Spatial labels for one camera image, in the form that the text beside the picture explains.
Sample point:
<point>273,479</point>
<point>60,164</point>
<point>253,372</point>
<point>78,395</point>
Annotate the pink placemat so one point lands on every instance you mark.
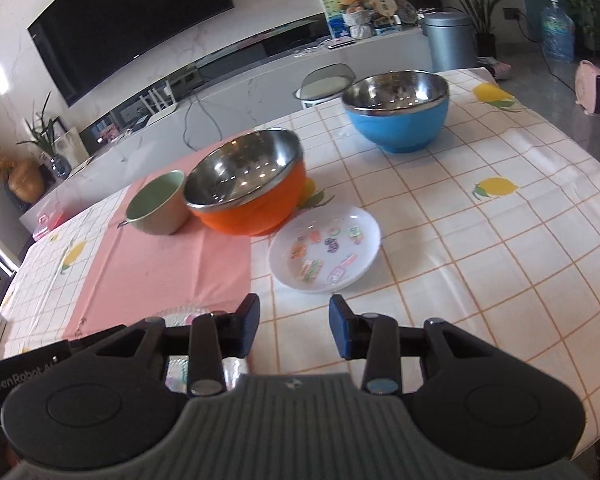
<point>155,270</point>

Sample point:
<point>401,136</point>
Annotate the orange steel bowl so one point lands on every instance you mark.
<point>260,205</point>

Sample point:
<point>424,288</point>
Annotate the white printed plate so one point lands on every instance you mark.
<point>290,242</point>

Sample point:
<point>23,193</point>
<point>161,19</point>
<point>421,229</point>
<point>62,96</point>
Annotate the round wooden hand fan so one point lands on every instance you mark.
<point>382,4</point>

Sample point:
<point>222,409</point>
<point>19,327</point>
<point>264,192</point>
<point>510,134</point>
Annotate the white marble media cabinet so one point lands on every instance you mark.
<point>260,95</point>

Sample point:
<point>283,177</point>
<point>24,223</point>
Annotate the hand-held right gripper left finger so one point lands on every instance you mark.
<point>250,327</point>

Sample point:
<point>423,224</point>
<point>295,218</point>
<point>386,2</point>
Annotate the white round stool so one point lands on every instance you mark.
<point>325,87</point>

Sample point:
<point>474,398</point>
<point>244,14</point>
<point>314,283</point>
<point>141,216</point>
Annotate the blue water jug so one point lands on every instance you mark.
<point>557,35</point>

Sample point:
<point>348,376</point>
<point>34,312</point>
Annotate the black television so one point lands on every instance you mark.
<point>130,25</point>

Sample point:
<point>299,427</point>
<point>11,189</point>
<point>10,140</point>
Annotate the white fruit-pattern plate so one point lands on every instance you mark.
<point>180,318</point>

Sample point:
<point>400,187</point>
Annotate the brown vase with dried flowers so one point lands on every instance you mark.
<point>25,185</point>

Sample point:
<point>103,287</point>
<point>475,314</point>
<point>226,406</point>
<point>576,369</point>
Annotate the potted long-leaf plant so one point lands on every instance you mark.
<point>486,42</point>

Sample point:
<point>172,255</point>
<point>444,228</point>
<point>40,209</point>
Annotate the blue steel bowl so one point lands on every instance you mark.
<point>395,130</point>

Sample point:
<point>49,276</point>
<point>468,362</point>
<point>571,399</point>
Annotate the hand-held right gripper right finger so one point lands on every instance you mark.
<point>341,332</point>

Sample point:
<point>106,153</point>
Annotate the grey trash can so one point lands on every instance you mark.
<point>450,45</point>

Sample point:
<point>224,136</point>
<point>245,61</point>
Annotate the green ceramic bowl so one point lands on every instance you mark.
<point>160,220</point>

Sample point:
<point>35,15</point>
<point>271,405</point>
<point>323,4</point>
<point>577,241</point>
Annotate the checkered lemon tablecloth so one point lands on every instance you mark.
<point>480,260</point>

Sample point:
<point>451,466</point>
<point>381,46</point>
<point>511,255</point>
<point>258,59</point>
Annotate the pink space heater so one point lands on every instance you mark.
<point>587,87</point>

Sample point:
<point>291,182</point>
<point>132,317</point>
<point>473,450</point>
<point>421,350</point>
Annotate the green plant in glass vase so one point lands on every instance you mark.
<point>59,165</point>

